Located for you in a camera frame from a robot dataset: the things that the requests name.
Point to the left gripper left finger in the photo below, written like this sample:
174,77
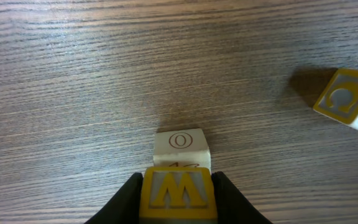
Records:
123,207

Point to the plain wooden block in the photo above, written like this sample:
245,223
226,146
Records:
183,148

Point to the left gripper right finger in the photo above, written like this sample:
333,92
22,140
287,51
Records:
232,206

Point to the green envelope block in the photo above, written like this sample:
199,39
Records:
177,195

